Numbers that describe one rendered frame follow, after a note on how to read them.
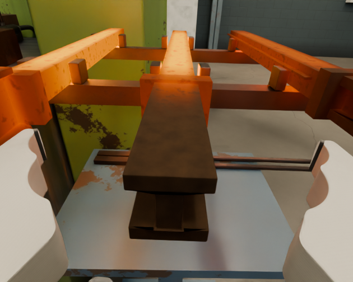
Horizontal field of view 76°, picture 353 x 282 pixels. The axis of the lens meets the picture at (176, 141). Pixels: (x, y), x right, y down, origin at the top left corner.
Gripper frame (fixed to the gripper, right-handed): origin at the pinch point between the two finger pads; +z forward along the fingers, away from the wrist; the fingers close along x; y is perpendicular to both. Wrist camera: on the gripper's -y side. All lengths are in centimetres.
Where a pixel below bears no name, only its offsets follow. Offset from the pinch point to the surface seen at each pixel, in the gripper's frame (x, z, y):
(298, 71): 10.3, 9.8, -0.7
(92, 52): -10.7, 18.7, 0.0
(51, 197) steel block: -33, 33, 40
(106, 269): -9.1, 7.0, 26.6
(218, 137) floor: 38, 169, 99
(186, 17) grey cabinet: 13, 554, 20
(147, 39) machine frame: -14, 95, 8
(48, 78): -10.3, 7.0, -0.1
